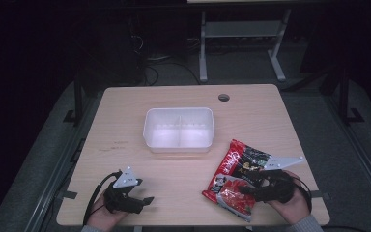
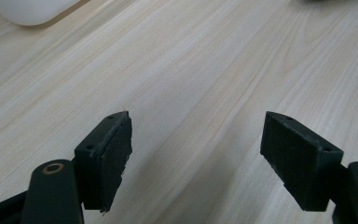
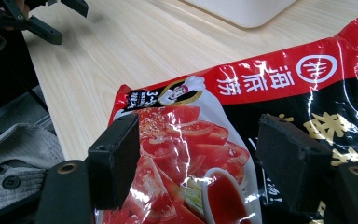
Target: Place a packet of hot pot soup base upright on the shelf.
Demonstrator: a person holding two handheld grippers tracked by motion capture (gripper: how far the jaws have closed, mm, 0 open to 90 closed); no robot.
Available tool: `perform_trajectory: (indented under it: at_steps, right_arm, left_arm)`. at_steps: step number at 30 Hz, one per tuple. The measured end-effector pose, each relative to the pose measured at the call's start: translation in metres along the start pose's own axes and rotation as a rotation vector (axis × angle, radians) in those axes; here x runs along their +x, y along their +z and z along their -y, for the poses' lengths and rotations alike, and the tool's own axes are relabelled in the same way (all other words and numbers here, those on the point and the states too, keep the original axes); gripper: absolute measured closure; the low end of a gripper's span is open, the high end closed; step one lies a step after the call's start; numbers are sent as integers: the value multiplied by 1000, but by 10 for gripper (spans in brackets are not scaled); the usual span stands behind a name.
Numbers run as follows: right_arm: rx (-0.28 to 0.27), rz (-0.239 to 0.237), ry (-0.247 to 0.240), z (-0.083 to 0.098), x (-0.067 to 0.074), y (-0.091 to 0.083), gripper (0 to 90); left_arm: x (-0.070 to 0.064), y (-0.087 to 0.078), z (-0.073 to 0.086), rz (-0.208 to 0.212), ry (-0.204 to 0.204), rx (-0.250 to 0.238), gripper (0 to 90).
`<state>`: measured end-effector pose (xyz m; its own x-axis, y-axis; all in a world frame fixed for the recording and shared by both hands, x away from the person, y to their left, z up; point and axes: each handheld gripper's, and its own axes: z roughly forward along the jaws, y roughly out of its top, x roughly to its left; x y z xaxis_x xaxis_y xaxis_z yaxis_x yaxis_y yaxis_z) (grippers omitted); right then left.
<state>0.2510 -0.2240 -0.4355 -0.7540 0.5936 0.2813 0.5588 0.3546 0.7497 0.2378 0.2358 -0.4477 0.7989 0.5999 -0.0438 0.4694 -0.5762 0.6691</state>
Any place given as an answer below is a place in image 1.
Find person's left hand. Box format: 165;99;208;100
87;191;130;232

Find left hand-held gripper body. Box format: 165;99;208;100
103;165;145;215

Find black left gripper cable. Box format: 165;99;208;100
82;171;124;226

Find person's right hand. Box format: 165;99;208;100
266;169;311;225

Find grey metal floor rail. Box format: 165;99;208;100
23;96;98;232
322;95;371;207

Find white divided plastic container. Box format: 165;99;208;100
142;106;215;154

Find black metal stand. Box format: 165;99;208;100
320;66;365;126
63;61;85;128

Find white metal table frame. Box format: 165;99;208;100
186;0;293;83

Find black floor cables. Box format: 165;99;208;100
127;18;202;87

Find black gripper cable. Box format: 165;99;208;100
289;176;314;214
82;171;124;226

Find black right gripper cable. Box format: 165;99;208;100
289;176;314;214

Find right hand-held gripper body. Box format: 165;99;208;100
250;156;305;204

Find red snack packet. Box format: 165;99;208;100
201;138;283;223

